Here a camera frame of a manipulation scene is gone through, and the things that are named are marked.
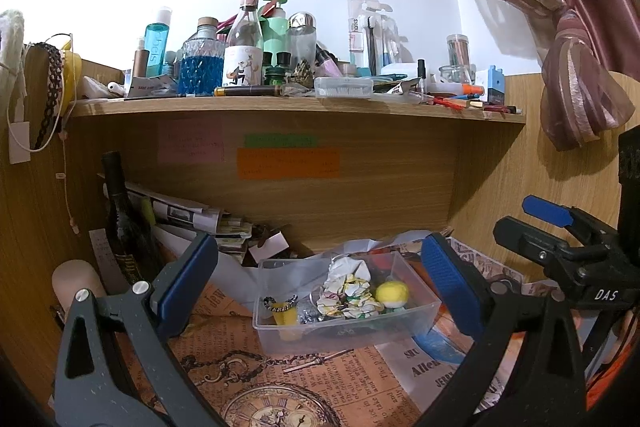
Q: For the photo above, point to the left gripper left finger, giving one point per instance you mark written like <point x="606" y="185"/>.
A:
<point x="162" y="312"/>

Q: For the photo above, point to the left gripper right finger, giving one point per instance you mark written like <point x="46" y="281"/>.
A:
<point x="489" y="317"/>

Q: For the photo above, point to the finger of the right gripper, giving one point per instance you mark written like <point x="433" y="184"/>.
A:
<point x="555" y="211"/>
<point x="553" y="254"/>

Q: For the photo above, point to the yellow felt ball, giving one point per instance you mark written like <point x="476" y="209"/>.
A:
<point x="392" y="294"/>

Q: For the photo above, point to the yellow sponge block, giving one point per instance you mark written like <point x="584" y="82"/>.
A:
<point x="287" y="323"/>

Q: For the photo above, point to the white drawstring pouch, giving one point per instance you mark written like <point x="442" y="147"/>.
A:
<point x="347" y="292"/>

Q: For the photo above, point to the clear plastic storage box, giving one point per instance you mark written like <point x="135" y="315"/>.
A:
<point x="281" y="279"/>

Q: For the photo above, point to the green knitted cloth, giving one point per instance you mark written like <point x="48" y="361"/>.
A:
<point x="383" y="311"/>

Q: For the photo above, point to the grey mesh scrubber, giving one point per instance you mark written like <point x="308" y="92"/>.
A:
<point x="308" y="312"/>

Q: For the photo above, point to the person's right hand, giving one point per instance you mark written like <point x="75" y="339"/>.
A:
<point x="620" y="333"/>

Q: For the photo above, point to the dark wine bottle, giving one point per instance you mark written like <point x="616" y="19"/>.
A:
<point x="127" y="231"/>

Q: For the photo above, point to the pink cylindrical container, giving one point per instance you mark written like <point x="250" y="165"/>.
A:
<point x="72" y="276"/>

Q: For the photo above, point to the stack of rolled newspapers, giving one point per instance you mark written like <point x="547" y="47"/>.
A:
<point x="174" y="222"/>

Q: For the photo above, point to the vintage newspaper print mat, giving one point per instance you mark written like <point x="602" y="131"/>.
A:
<point x="385" y="385"/>

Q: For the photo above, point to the small white cardboard box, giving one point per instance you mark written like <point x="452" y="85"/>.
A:
<point x="272" y="246"/>

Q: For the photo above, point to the blue plastic sharpener box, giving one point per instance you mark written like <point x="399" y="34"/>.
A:
<point x="493" y="83"/>

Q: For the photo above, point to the pink sticky note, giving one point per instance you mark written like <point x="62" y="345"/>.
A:
<point x="189" y="142"/>

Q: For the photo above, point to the orange sticky note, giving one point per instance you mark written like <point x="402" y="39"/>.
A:
<point x="288" y="163"/>

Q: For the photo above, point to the orange marker cap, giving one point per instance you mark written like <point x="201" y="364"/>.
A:
<point x="471" y="89"/>

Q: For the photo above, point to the wooden shelf board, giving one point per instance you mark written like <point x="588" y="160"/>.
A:
<point x="280" y="104"/>

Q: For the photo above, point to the green sticky note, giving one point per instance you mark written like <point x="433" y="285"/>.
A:
<point x="280" y="140"/>

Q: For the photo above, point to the glass jar with sticks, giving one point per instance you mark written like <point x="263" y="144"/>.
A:
<point x="459" y="60"/>

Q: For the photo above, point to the blue liquid glass bottle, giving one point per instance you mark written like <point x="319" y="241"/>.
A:
<point x="202" y="61"/>

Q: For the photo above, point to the clear lidded small box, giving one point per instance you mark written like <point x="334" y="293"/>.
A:
<point x="343" y="87"/>

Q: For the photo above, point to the black patterned headband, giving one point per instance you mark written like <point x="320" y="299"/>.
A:
<point x="54" y="89"/>

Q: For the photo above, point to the clear bottle with cork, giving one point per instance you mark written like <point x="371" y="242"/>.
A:
<point x="243" y="53"/>

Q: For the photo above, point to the teal micellar water bottle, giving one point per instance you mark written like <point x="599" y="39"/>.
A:
<point x="155" y="40"/>

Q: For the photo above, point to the clear organizer with brushes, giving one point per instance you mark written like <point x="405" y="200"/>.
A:
<point x="374" y="44"/>

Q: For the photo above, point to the mint green pump bottle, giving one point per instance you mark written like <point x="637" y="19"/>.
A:
<point x="274" y="24"/>

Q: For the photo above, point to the silver cap perfume bottle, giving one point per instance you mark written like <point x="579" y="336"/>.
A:
<point x="302" y="41"/>

